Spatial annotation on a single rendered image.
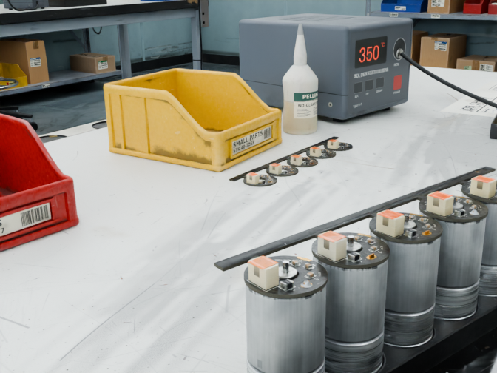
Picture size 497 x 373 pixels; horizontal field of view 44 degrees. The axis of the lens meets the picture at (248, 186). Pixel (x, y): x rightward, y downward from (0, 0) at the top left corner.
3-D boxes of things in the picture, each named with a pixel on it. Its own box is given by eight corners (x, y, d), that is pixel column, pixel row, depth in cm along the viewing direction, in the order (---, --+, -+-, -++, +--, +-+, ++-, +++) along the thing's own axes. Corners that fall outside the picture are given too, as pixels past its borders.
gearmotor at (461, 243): (486, 324, 25) (501, 205, 23) (450, 347, 23) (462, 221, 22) (434, 300, 27) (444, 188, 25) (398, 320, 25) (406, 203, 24)
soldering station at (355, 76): (410, 108, 68) (416, 18, 65) (345, 127, 61) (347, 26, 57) (305, 91, 78) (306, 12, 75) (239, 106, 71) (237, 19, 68)
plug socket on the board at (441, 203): (456, 212, 23) (458, 195, 23) (442, 217, 22) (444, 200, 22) (438, 206, 23) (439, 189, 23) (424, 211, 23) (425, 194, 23)
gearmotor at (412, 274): (444, 351, 23) (456, 224, 22) (401, 377, 22) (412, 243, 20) (392, 323, 25) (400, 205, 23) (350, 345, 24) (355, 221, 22)
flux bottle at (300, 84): (311, 136, 58) (313, 25, 54) (276, 133, 59) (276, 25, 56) (321, 127, 61) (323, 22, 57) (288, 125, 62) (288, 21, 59)
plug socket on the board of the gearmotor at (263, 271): (285, 282, 18) (285, 261, 18) (262, 291, 18) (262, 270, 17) (268, 272, 19) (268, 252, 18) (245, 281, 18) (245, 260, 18)
